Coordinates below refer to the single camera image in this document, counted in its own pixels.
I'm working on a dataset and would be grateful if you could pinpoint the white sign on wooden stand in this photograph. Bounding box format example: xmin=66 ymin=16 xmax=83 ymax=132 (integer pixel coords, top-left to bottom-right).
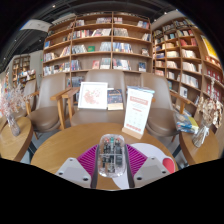
xmin=121 ymin=85 xmax=156 ymax=140

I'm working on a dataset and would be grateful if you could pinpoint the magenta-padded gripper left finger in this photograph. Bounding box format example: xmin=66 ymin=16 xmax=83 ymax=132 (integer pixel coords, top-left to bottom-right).
xmin=54 ymin=143 xmax=100 ymax=189

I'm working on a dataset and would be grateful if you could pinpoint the white hanging ceiling panel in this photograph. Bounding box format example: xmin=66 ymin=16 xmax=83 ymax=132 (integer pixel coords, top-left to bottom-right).
xmin=19 ymin=18 xmax=53 ymax=33

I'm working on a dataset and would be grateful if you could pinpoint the glass vase with dried flowers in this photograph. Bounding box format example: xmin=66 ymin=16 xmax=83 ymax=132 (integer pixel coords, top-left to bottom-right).
xmin=191 ymin=78 xmax=224 ymax=149
xmin=0 ymin=71 xmax=31 ymax=138

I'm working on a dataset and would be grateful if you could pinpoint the stack of colourful books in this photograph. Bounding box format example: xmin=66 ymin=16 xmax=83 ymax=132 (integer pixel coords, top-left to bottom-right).
xmin=173 ymin=111 xmax=200 ymax=134

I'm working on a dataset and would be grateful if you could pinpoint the curved wooden bookshelf with books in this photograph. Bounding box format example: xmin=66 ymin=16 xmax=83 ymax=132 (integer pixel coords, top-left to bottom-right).
xmin=151 ymin=16 xmax=224 ymax=134

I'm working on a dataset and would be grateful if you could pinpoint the wide wooden bookshelf with books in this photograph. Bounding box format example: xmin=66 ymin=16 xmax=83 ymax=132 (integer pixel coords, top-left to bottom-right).
xmin=41 ymin=11 xmax=154 ymax=79

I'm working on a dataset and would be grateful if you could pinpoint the dark book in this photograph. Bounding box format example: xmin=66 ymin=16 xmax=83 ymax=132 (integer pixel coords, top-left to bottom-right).
xmin=106 ymin=88 xmax=125 ymax=111

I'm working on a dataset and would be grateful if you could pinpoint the white mouse pad, red rest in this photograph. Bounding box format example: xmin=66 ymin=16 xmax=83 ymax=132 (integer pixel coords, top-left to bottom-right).
xmin=111 ymin=142 xmax=177 ymax=190

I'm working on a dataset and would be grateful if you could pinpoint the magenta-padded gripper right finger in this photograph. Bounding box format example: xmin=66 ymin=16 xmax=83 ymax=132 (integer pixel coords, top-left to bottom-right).
xmin=125 ymin=143 xmax=172 ymax=189

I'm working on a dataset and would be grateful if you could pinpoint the transparent computer mouse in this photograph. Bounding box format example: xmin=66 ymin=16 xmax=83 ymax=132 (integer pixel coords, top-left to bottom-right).
xmin=97 ymin=133 xmax=127 ymax=179

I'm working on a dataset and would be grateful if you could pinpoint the white framed picture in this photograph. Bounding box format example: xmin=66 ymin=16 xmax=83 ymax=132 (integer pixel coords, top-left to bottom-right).
xmin=77 ymin=81 xmax=109 ymax=111

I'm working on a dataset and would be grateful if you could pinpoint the round wooden side table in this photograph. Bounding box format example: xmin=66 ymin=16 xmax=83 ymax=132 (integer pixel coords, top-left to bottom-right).
xmin=0 ymin=115 xmax=34 ymax=163
xmin=178 ymin=128 xmax=221 ymax=167

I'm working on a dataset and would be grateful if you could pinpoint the beige armchair with wooden arms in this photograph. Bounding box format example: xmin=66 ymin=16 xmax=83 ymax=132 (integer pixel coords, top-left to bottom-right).
xmin=25 ymin=72 xmax=73 ymax=134
xmin=139 ymin=72 xmax=191 ymax=138
xmin=61 ymin=68 xmax=134 ymax=127

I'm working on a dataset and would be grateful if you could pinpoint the small wooden bookshelf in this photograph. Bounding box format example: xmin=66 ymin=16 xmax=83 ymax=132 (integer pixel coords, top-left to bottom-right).
xmin=11 ymin=54 xmax=37 ymax=88

